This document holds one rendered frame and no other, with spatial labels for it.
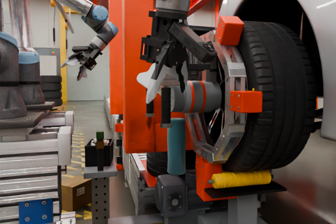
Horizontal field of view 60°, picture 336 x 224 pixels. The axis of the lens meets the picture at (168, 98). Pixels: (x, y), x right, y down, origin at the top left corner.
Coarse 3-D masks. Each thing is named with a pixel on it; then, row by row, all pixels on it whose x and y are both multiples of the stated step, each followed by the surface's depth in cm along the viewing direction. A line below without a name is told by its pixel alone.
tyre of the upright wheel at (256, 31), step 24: (264, 24) 116; (240, 48) 110; (264, 48) 103; (288, 48) 106; (264, 72) 99; (288, 72) 101; (312, 72) 104; (264, 96) 98; (288, 96) 100; (312, 96) 103; (264, 120) 99; (288, 120) 102; (312, 120) 104; (240, 144) 112; (264, 144) 104; (288, 144) 106; (240, 168) 115; (264, 168) 122
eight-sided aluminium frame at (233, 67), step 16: (208, 32) 120; (224, 48) 108; (224, 64) 106; (240, 64) 104; (240, 80) 102; (192, 128) 144; (224, 128) 105; (240, 128) 103; (192, 144) 141; (208, 144) 137; (224, 144) 108; (208, 160) 121; (224, 160) 118
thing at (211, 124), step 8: (216, 56) 138; (240, 56) 111; (216, 64) 148; (216, 72) 151; (216, 80) 139; (224, 80) 130; (224, 88) 137; (248, 88) 106; (224, 96) 138; (224, 104) 136; (208, 112) 152; (216, 112) 139; (224, 112) 131; (208, 120) 150; (216, 120) 142; (208, 128) 147; (216, 128) 148; (208, 136) 144; (216, 136) 143
